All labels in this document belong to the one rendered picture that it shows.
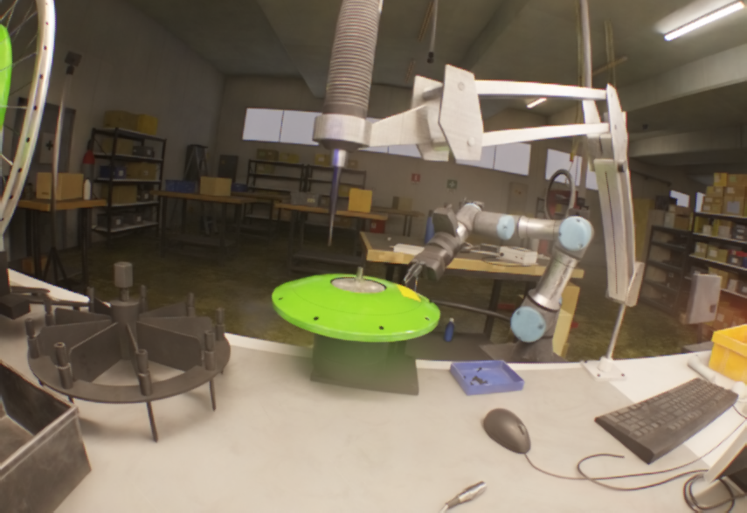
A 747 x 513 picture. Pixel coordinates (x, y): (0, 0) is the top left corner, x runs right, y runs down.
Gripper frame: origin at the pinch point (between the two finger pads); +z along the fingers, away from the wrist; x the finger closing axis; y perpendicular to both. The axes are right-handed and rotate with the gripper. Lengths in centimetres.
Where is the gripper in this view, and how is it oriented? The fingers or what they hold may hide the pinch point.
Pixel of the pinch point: (404, 282)
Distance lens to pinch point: 75.5
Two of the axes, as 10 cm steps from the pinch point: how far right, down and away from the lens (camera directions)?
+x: -7.3, -1.7, 6.6
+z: -6.2, 5.7, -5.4
